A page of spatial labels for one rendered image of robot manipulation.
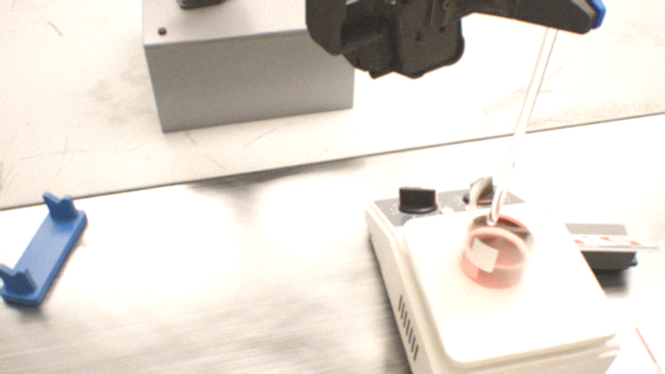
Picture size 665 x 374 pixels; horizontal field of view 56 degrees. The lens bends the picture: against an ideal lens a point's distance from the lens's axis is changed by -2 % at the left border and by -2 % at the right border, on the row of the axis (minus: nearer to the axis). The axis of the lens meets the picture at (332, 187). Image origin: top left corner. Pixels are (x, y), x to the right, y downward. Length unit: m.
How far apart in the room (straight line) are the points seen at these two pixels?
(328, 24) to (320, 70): 0.36
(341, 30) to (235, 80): 0.34
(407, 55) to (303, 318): 0.24
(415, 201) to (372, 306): 0.09
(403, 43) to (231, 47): 0.28
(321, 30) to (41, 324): 0.35
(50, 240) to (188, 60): 0.21
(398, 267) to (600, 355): 0.15
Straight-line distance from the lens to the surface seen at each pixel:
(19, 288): 0.57
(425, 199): 0.52
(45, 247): 0.60
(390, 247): 0.49
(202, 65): 0.64
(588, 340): 0.44
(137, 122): 0.71
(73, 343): 0.54
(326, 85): 0.67
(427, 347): 0.44
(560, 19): 0.31
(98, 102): 0.75
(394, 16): 0.37
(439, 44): 0.40
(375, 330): 0.52
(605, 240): 0.59
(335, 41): 0.31
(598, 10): 0.32
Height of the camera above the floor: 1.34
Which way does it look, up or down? 46 degrees down
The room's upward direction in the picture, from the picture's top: 1 degrees clockwise
